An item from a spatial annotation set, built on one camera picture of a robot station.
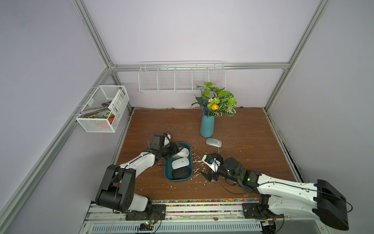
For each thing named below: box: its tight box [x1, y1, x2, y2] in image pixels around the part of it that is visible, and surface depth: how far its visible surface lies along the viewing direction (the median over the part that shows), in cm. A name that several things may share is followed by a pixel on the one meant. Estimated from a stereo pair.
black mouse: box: [171, 166, 191, 179], surface depth 88 cm
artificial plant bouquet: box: [190, 81, 238, 119], surface depth 80 cm
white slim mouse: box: [171, 157, 190, 170], surface depth 91 cm
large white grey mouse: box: [176, 147, 190, 158], surface depth 92 cm
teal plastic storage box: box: [164, 142, 193, 183], surface depth 89 cm
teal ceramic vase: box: [200, 115, 215, 138], surface depth 100 cm
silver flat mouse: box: [205, 137, 223, 148], surface depth 101 cm
